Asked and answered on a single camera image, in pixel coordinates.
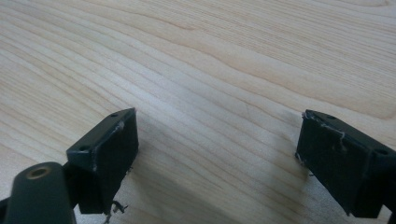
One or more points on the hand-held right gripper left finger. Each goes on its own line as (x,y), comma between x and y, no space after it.
(109,158)

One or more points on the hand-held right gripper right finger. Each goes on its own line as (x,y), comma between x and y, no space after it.
(339,165)

